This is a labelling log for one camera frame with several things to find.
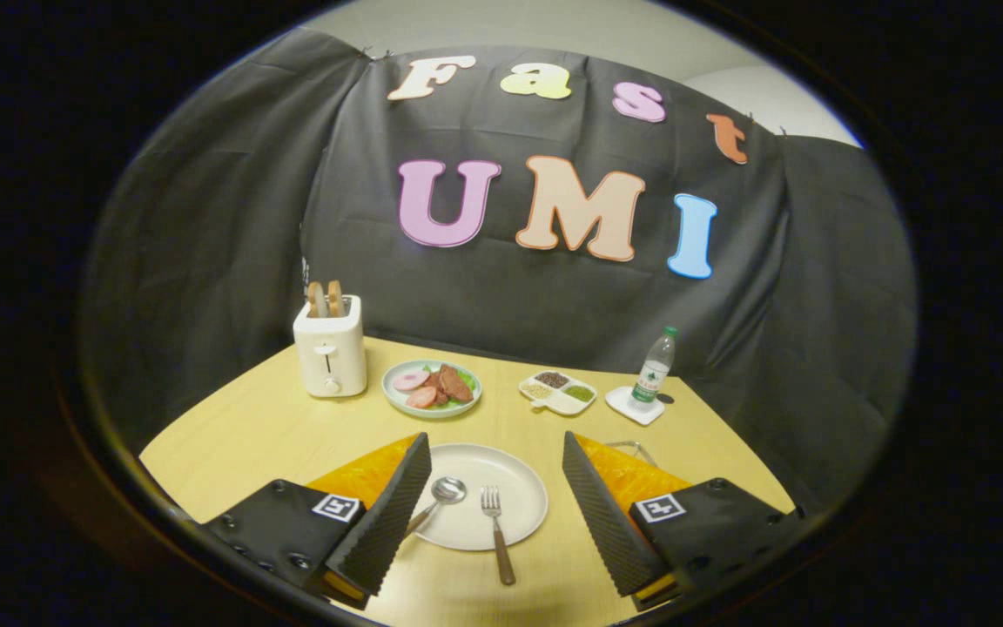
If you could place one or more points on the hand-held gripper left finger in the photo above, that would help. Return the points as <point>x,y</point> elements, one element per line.
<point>292,531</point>

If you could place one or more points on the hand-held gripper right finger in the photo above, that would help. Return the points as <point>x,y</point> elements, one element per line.
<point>710,527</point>

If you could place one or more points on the white square coaster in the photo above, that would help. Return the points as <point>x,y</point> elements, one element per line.
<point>623,405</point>

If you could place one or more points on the clear water bottle green cap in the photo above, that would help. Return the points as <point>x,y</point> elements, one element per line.
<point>651,374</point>

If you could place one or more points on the light green plate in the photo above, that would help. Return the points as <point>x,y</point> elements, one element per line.
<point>397,402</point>

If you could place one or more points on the white toaster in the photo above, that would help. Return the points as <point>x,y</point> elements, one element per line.
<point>330,357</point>

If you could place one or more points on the red sausage slice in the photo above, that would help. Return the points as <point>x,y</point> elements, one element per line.
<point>421,398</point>

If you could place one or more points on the pink ham slice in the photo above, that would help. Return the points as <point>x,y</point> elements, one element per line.
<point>410,380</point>

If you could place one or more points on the white divided seasoning dish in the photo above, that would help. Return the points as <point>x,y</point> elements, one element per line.
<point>564,402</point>

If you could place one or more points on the white round plate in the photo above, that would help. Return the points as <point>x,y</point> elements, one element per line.
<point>514,488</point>

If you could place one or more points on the brown meat piece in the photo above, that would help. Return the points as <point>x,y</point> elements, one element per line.
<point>454,384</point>

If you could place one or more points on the green lettuce leaf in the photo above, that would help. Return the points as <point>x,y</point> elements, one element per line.
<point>468,379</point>

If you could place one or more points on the toast bread slice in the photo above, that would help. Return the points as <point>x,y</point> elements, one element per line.
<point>317,300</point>
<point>336,298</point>

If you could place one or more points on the black backdrop cloth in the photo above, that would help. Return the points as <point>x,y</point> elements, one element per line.
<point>554,305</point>

